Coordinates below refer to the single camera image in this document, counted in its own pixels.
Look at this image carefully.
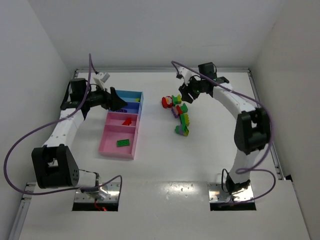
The green lego plate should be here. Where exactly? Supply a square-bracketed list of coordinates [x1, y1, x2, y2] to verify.
[116, 139, 131, 148]

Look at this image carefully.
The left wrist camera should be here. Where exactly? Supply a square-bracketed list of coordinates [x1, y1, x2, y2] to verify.
[93, 72, 110, 90]

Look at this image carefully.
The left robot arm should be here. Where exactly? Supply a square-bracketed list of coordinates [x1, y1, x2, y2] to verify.
[31, 78, 127, 189]

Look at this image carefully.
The red lego brick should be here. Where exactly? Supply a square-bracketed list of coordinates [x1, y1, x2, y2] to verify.
[122, 117, 132, 126]

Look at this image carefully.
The red purple lego stack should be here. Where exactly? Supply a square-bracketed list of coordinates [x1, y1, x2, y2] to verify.
[171, 103, 188, 119]

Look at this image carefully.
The large pink bin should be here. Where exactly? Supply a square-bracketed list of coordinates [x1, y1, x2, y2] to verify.
[98, 124, 138, 160]

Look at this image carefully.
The metal base plate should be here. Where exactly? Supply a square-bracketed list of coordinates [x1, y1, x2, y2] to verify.
[207, 182, 254, 204]
[74, 182, 121, 204]

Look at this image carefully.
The red flower lego piece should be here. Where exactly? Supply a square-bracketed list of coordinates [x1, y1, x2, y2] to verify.
[161, 96, 173, 109]

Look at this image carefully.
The small pink bin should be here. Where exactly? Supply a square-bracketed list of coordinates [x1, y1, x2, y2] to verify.
[105, 111, 140, 128]

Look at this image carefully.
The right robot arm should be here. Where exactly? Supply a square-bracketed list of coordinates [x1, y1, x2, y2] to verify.
[176, 62, 271, 194]

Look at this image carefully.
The dark blue bin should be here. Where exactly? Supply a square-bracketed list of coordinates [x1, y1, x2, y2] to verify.
[123, 101, 143, 116]

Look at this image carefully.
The light blue bin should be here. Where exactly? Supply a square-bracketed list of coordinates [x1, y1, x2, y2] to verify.
[116, 89, 144, 103]

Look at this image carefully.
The lime green long lego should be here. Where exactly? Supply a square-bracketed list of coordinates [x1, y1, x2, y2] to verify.
[180, 113, 190, 127]

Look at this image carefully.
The green lego brick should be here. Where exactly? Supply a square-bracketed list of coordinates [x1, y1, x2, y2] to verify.
[171, 94, 182, 106]

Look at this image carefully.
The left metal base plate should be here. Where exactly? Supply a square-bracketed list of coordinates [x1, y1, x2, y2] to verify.
[74, 182, 121, 204]

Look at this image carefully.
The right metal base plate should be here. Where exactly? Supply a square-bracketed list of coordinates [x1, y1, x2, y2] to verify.
[207, 182, 254, 204]

